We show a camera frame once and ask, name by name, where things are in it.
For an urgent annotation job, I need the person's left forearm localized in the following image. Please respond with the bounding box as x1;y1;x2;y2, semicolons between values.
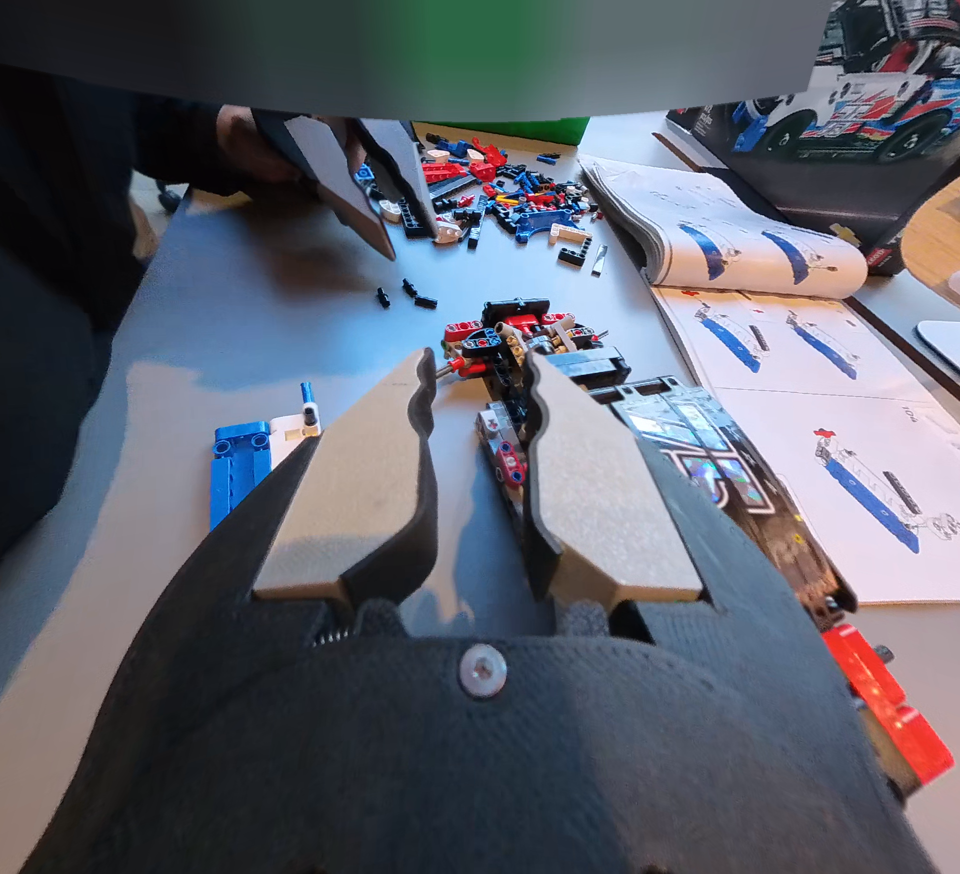
131;90;226;196

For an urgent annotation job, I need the black cardboard set box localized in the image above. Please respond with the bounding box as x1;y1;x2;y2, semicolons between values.
666;0;960;277

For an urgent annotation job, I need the open instruction booklet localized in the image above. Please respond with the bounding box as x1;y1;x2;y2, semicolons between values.
577;154;960;605

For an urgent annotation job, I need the pile of brick pieces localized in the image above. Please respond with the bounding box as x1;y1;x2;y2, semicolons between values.
356;132;609;277

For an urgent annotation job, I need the black brick race car model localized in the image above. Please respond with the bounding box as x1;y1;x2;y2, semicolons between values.
441;297;957;800

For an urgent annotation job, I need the person's left hand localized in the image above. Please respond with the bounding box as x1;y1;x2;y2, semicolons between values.
216;104;301;187

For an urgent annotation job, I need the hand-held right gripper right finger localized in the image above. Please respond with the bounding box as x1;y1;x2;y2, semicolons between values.
521;351;706;604

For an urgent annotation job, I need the grey desk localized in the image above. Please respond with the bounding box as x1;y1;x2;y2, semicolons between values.
0;111;960;815

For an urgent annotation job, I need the green storage bin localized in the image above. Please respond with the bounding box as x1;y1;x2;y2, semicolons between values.
411;115;591;146

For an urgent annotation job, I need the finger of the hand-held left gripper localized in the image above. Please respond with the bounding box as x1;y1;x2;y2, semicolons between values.
351;117;441;242
282;114;398;263

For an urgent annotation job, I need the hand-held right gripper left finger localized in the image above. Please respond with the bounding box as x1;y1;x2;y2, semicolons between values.
252;348;441;607

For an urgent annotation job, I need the blue brick panel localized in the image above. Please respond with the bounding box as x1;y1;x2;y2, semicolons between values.
210;422;273;532

